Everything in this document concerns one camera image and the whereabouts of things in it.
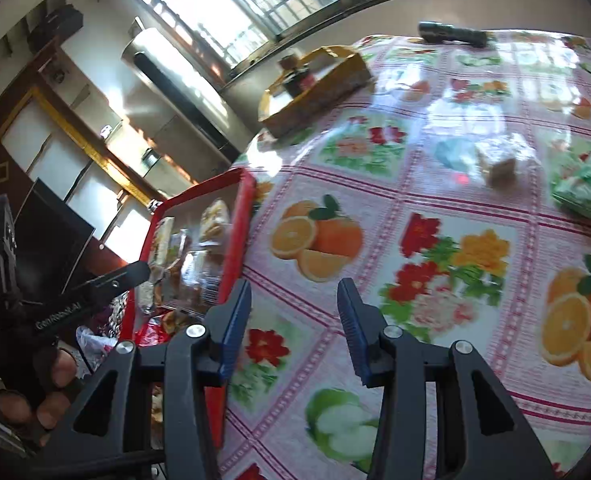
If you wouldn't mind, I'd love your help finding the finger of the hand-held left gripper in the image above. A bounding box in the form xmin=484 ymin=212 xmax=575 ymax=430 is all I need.
xmin=111 ymin=261 xmax=151 ymax=294

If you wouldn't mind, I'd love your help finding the green snack packet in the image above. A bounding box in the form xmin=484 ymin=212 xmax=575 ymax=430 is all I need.
xmin=550 ymin=142 xmax=591 ymax=219

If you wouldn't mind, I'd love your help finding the clear packet beige cake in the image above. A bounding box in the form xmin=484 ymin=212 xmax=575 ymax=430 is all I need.
xmin=475 ymin=134 xmax=534 ymax=187

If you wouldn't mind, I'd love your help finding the black flashlight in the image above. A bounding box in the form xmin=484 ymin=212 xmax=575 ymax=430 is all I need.
xmin=418 ymin=20 xmax=489 ymax=49

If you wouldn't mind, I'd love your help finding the silver tower air conditioner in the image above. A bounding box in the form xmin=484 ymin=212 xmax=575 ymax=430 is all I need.
xmin=121 ymin=27 xmax=241 ymax=152

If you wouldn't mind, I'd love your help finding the red tray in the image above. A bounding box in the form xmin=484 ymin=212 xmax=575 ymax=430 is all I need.
xmin=120 ymin=167 xmax=256 ymax=452

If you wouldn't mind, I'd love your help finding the wooden cabinet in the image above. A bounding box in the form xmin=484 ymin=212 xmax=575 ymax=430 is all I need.
xmin=0 ymin=35 xmax=202 ymax=262

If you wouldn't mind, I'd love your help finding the plastic bag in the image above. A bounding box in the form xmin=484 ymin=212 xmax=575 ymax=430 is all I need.
xmin=77 ymin=324 xmax=121 ymax=362

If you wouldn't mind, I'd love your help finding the yellow cardboard box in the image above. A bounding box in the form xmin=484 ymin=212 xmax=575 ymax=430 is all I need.
xmin=258 ymin=45 xmax=374 ymax=139

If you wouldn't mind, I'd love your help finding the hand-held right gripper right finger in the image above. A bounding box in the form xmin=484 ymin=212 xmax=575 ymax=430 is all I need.
xmin=337 ymin=277 xmax=552 ymax=480

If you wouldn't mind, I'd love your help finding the barred window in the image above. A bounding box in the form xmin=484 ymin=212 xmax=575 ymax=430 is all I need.
xmin=120 ymin=0 xmax=476 ymax=77

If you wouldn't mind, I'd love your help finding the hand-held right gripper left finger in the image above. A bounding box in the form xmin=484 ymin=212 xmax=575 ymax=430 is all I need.
xmin=31 ymin=279 xmax=252 ymax=480

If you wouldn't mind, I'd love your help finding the floral tablecloth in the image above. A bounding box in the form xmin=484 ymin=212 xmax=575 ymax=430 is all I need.
xmin=215 ymin=32 xmax=591 ymax=480

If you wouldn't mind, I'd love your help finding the person's left hand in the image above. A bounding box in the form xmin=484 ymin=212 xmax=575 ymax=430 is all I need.
xmin=0 ymin=347 xmax=84 ymax=431

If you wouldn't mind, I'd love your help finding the pile of mixed snacks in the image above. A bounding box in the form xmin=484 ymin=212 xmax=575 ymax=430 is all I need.
xmin=137 ymin=198 xmax=234 ymax=347

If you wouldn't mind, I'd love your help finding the dark jar red label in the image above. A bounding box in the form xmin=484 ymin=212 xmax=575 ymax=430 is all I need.
xmin=278 ymin=53 xmax=319 ymax=97

